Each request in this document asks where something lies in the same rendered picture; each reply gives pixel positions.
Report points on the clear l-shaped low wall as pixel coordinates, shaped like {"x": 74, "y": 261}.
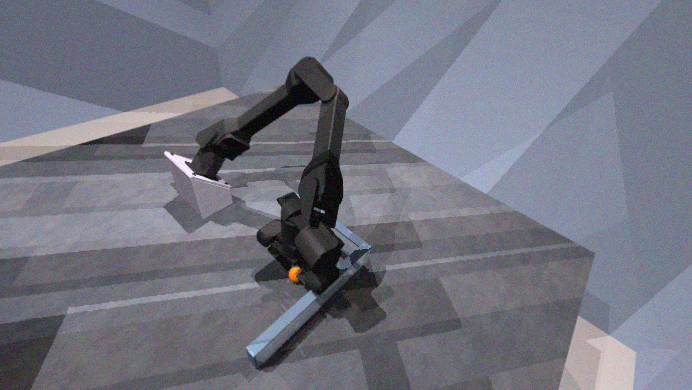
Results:
{"x": 290, "y": 315}

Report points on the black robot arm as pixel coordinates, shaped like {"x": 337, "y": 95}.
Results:
{"x": 321, "y": 184}

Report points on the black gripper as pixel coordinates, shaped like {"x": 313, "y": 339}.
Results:
{"x": 286, "y": 253}

